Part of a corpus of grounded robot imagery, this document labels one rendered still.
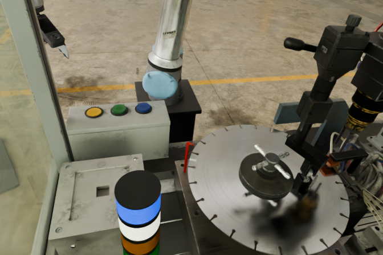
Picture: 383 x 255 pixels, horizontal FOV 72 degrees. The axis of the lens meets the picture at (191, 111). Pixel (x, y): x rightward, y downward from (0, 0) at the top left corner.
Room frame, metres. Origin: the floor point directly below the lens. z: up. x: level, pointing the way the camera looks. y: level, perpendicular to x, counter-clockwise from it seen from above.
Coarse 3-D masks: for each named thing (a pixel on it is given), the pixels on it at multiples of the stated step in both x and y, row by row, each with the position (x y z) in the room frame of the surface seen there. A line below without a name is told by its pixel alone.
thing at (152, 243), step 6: (156, 234) 0.15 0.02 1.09; (126, 240) 0.14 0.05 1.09; (150, 240) 0.14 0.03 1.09; (156, 240) 0.15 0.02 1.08; (126, 246) 0.14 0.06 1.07; (132, 246) 0.13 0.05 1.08; (138, 246) 0.13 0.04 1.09; (144, 246) 0.14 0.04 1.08; (150, 246) 0.14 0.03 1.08; (132, 252) 0.13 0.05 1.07; (138, 252) 0.13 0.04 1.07; (144, 252) 0.14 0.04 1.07; (150, 252) 0.14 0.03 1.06
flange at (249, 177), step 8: (248, 160) 0.40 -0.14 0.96; (256, 160) 0.40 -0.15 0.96; (280, 160) 0.41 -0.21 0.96; (240, 168) 0.37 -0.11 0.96; (248, 168) 0.37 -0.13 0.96; (288, 168) 0.39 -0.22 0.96; (248, 176) 0.35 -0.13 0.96; (256, 176) 0.35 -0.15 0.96; (264, 176) 0.35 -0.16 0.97; (272, 176) 0.35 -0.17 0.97; (280, 176) 0.36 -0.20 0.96; (248, 184) 0.34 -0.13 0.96; (256, 184) 0.34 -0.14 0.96; (264, 184) 0.34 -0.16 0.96; (272, 184) 0.34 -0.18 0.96; (280, 184) 0.34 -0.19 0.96; (288, 184) 0.34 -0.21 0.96; (256, 192) 0.32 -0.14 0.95; (264, 192) 0.32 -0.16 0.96; (272, 192) 0.32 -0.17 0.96; (280, 192) 0.32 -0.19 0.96
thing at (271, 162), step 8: (256, 144) 0.41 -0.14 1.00; (264, 152) 0.39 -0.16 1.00; (288, 152) 0.40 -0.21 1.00; (264, 160) 0.37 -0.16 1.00; (272, 160) 0.36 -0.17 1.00; (256, 168) 0.34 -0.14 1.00; (264, 168) 0.36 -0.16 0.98; (272, 168) 0.36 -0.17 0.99; (280, 168) 0.35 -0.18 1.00; (288, 176) 0.33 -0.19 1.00
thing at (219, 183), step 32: (224, 128) 0.51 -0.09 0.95; (256, 128) 0.53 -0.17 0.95; (224, 160) 0.40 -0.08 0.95; (288, 160) 0.42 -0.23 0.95; (192, 192) 0.31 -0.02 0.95; (224, 192) 0.32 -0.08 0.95; (288, 192) 0.33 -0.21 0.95; (320, 192) 0.34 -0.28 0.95; (224, 224) 0.25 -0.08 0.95; (256, 224) 0.26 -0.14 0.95; (288, 224) 0.26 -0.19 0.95; (320, 224) 0.27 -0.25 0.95
